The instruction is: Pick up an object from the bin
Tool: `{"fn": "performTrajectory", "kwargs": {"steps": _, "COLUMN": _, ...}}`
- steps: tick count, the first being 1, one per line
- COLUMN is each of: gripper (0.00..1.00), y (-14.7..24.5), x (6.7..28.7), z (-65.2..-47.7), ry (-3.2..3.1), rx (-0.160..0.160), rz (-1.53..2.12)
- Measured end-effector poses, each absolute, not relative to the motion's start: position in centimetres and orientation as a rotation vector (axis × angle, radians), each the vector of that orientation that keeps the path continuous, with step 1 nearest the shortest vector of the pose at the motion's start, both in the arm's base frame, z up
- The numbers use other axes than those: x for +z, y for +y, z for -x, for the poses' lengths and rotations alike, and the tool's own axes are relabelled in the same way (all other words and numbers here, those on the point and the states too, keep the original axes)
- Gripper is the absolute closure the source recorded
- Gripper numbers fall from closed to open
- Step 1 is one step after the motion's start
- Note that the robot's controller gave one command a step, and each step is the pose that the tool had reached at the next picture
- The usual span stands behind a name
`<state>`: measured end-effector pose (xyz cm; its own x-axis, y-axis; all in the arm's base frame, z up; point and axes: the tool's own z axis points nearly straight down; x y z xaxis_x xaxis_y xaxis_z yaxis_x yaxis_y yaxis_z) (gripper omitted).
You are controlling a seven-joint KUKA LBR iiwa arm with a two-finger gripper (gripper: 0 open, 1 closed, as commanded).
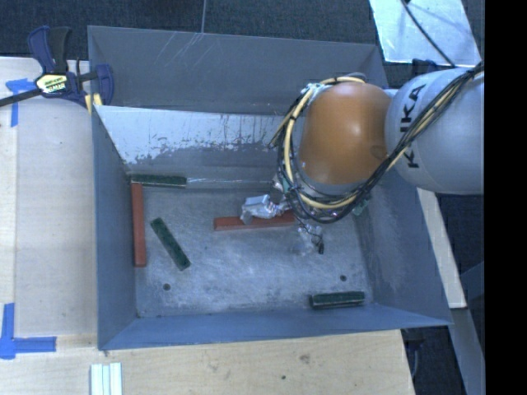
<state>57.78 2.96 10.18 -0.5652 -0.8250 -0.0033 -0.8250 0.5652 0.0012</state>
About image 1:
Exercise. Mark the grey metal bin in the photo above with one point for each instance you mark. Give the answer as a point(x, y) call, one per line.
point(247, 270)

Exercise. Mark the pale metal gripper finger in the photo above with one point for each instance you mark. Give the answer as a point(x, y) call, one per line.
point(257, 202)
point(259, 213)

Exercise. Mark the dark green flat block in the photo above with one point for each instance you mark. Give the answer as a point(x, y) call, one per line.
point(337, 299)
point(169, 243)
point(156, 180)

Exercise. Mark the red-brown flat block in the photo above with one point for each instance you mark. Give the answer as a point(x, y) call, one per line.
point(139, 229)
point(230, 223)

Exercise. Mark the black cylinder on white bracket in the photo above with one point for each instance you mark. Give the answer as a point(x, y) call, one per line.
point(320, 246)

